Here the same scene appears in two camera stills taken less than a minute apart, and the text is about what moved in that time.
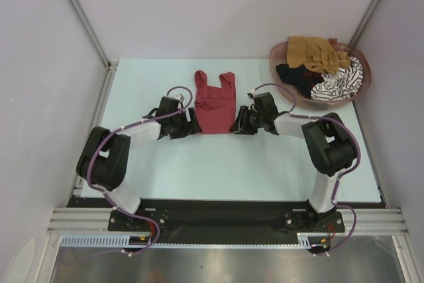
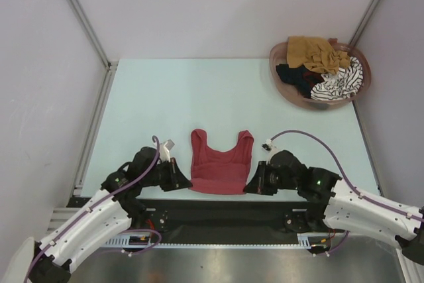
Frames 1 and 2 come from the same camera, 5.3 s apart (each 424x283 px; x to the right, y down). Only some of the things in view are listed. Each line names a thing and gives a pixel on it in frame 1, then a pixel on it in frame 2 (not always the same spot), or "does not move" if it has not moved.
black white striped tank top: (344, 84) does not move
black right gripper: (240, 125) -> (258, 185)
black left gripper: (189, 128) -> (177, 179)
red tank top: (214, 106) -> (216, 171)
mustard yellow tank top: (315, 53) does not move
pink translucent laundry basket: (279, 56) does not move
